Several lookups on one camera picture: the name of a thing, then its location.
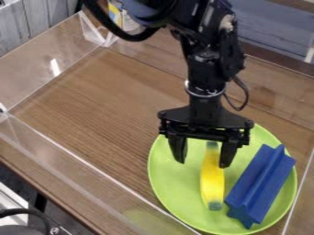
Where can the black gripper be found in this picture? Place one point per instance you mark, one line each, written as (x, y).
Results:
(205, 120)

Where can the yellow toy banana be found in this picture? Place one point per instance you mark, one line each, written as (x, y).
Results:
(211, 178)

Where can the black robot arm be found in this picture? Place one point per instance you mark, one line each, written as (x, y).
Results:
(205, 26)

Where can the blue star-shaped block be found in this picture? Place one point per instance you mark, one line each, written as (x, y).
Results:
(255, 189)

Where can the clear acrylic enclosure wall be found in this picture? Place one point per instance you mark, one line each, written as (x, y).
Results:
(82, 101)

